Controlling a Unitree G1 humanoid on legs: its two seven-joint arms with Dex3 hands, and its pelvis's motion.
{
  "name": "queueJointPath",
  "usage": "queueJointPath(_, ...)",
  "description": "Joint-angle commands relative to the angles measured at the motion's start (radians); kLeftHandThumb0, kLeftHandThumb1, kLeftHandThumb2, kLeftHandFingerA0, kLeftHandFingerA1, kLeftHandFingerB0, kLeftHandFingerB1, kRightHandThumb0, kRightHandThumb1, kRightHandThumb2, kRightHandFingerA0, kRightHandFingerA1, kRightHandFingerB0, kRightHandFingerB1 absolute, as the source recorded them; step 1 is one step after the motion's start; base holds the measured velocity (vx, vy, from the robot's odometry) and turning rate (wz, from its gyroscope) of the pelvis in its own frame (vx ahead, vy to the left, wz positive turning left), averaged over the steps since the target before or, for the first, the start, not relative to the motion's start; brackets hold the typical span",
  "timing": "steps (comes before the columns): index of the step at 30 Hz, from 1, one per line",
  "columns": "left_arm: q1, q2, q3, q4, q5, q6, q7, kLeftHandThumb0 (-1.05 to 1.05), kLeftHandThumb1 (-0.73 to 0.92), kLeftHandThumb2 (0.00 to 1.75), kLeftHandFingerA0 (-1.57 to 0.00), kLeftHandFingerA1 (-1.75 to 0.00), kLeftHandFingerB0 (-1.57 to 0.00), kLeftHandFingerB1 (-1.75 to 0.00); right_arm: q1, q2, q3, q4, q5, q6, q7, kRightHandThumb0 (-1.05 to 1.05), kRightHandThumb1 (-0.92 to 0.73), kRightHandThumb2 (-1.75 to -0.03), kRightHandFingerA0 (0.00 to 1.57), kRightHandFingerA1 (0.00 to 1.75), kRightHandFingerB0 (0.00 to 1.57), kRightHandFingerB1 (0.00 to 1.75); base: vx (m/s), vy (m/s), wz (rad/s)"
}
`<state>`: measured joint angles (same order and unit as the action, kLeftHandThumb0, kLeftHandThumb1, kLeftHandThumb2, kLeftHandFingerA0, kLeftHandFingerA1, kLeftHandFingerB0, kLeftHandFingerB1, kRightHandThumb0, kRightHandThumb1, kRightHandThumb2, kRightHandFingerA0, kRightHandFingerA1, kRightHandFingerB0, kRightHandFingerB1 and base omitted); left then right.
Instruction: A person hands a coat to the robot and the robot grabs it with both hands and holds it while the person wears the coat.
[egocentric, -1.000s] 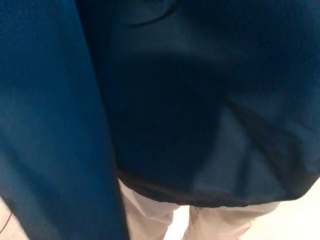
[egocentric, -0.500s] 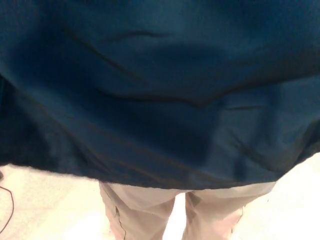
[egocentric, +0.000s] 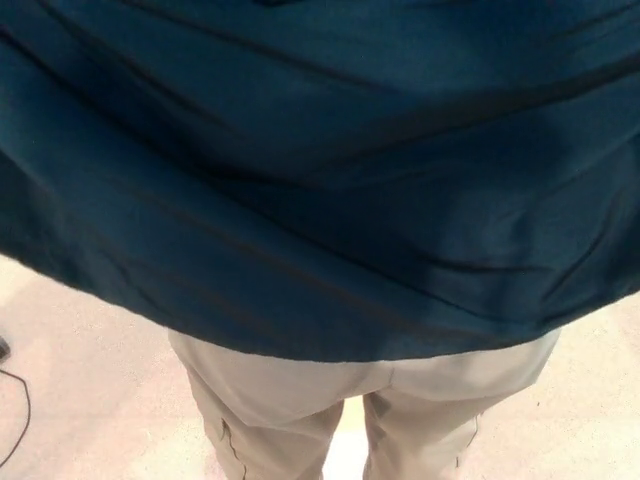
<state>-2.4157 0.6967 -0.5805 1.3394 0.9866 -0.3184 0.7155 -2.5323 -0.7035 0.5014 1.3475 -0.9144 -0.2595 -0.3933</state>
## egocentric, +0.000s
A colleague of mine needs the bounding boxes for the navy blue coat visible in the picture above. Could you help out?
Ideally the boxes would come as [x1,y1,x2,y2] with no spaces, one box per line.
[0,0,640,365]

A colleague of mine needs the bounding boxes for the beige trousers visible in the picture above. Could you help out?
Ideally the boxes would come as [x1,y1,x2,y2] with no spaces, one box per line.
[166,328,562,480]

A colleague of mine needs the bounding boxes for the thin black floor cable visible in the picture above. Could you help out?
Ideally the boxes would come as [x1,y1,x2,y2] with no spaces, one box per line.
[0,368,32,457]

